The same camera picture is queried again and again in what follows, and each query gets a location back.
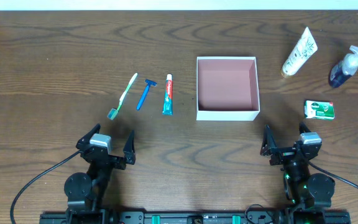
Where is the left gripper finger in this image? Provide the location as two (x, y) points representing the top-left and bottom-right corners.
(123, 130), (135, 165)
(76, 123), (101, 150)

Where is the Colgate toothpaste tube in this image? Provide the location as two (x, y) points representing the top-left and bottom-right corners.
(162, 73), (173, 116)

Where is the blue pump soap bottle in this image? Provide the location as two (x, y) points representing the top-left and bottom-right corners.
(328, 45), (358, 88)

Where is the blue disposable razor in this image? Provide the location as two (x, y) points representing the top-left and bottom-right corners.
(136, 79), (157, 110)

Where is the white Pantene tube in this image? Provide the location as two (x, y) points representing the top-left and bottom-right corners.
(281, 27), (318, 78)

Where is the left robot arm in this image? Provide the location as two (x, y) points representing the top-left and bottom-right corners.
(64, 124), (135, 212)

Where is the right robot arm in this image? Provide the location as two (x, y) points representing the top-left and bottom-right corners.
(260, 123), (335, 210)

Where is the green Dettol soap box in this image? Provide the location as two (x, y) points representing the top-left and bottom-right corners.
(304, 100), (335, 120)

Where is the green white toothbrush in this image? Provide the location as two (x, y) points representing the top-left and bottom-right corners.
(107, 73), (138, 120)

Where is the white box pink inside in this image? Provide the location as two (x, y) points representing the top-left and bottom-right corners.
(196, 57), (260, 121)

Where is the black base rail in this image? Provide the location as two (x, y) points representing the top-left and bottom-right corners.
(39, 210), (351, 224)

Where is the left black cable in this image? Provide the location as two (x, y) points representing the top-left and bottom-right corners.
(9, 149), (83, 224)

